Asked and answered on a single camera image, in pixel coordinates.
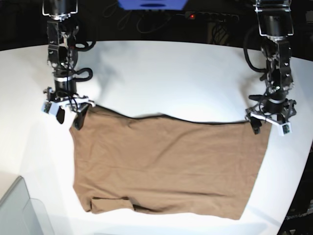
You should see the translucent plastic bin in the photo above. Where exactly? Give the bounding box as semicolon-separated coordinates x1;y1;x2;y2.
0;176;55;235

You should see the black power strip red light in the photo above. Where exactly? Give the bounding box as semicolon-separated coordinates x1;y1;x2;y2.
184;11;240;23

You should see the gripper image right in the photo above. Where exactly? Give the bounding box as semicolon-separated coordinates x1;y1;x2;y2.
246;96;297;135

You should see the blue box at top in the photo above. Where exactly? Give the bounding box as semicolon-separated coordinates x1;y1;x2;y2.
118;0;188;10

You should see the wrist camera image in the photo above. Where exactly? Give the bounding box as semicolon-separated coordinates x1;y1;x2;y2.
42;102;59;116
278;122;292;136

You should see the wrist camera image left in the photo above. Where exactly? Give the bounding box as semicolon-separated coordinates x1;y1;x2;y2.
42;102;59;116

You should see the black cable image right arm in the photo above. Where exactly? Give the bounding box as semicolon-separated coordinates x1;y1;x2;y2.
243;26;267;74

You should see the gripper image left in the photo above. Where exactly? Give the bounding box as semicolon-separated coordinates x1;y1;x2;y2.
43;77;95;130

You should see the brown t-shirt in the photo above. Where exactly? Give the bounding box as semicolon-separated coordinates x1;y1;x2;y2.
70;107;271;220

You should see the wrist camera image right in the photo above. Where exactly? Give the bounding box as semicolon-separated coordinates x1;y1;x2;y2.
278;122;292;136

